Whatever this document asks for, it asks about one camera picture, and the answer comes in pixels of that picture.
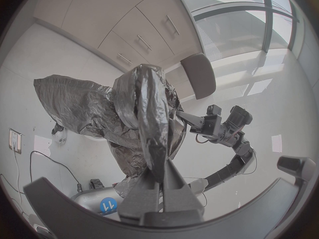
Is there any grey chair with white legs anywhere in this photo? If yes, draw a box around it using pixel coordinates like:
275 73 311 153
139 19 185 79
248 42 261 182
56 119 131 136
181 53 217 100

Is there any black cable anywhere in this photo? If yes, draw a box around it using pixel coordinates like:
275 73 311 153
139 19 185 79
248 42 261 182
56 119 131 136
29 150 83 193

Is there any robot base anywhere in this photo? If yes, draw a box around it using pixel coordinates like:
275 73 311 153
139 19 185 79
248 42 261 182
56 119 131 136
70 178 127 216

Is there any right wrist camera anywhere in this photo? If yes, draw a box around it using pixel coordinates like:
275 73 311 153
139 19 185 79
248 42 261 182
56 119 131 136
206 105 223 117

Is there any crumpled black plastic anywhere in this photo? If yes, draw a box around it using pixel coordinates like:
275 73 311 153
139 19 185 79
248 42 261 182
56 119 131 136
51 123 64 135

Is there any black plastic bag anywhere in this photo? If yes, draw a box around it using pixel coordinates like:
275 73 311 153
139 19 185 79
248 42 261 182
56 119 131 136
34 64 187 200

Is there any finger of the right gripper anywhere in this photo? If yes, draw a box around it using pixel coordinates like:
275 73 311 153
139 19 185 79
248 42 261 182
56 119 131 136
176 110 205 128

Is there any window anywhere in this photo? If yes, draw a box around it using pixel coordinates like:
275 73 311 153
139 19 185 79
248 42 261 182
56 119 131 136
172 0 307 59

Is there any beige cabinet with drawers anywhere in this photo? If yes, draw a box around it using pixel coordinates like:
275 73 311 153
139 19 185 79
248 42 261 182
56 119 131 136
32 0 205 72

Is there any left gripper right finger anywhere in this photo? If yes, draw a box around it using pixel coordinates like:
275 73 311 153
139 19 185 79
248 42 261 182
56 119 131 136
163 158 205 218

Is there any clear printed wrapper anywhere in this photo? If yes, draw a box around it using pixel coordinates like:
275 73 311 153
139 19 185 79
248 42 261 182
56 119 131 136
53 129 67 145

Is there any white power cable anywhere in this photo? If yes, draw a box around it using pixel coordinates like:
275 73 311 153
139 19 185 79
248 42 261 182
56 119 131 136
10 143 25 208

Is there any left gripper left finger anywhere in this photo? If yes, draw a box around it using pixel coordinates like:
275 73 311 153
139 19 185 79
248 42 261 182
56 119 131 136
118 169 165 225

